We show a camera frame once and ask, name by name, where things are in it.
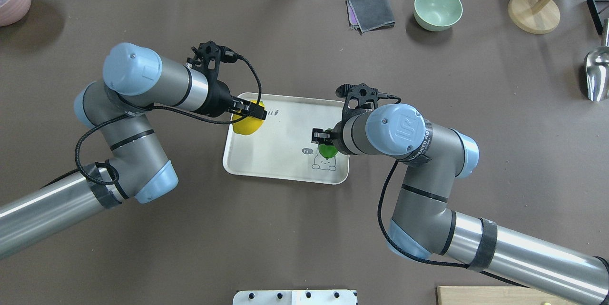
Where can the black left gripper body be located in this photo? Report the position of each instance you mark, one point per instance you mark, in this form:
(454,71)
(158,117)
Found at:
(218,100)

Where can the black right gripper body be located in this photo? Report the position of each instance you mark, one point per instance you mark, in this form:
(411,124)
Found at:
(333,136)

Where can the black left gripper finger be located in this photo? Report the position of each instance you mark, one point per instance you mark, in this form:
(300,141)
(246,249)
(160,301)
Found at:
(244,108)

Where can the green lemon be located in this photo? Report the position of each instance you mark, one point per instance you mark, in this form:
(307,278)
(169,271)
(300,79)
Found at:
(327,151)

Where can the yellow lemon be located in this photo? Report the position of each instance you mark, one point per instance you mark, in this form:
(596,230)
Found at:
(247,126)

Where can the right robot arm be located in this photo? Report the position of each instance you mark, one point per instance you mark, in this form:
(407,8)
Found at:
(425,230)

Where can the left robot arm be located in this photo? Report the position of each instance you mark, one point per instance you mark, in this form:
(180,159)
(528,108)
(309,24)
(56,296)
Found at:
(120,156)

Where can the white bunny tray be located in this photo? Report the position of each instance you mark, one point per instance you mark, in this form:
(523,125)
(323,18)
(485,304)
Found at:
(281,148)

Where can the folded grey cloth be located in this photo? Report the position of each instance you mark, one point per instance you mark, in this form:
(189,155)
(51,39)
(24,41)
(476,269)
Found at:
(368,15)

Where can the mint green bowl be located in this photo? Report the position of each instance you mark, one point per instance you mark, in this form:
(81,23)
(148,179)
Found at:
(437,15)

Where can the white control box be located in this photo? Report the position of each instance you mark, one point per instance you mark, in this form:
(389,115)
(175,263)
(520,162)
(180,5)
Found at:
(296,297)

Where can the wooden board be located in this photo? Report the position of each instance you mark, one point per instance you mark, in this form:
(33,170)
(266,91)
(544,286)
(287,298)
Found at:
(481,295)

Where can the wooden stand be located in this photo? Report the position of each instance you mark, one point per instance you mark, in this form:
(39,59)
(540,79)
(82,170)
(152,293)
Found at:
(534,16)

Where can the metal scoop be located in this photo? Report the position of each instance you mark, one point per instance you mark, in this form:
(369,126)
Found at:
(597,68)

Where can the black box at edge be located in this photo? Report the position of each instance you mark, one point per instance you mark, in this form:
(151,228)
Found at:
(595,13)

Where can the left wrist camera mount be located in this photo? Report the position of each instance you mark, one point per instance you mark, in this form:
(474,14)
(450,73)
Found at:
(207,58)

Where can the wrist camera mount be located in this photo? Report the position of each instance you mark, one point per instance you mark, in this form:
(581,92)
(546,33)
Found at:
(359,99)
(207,58)

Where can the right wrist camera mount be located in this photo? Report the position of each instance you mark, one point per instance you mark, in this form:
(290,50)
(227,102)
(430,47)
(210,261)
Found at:
(359,99)

